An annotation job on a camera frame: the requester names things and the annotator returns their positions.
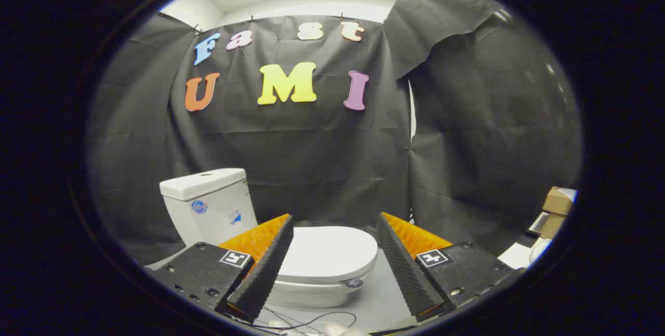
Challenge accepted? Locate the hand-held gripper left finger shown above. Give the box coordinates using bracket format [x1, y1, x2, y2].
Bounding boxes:
[151, 214, 294, 324]

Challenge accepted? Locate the white toilet lid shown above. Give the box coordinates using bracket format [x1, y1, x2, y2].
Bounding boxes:
[275, 226, 378, 289]

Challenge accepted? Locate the white toilet tank cover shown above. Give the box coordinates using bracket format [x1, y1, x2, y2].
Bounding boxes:
[159, 168, 247, 201]

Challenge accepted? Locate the black backdrop cloth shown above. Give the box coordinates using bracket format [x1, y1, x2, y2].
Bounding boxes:
[88, 0, 582, 266]

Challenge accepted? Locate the white flat box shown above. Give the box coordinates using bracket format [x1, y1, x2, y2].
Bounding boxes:
[499, 243, 533, 270]

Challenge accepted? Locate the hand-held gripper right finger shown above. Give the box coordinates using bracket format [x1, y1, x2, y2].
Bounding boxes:
[375, 212, 525, 322]

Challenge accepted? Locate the brown cardboard box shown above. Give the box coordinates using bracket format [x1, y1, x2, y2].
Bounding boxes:
[542, 186, 575, 216]
[539, 214, 567, 239]

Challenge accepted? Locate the tangle of thin black cables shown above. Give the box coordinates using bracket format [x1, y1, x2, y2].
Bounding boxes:
[229, 305, 359, 334]

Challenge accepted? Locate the white ceramic toilet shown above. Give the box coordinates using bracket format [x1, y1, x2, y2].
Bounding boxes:
[159, 168, 378, 309]

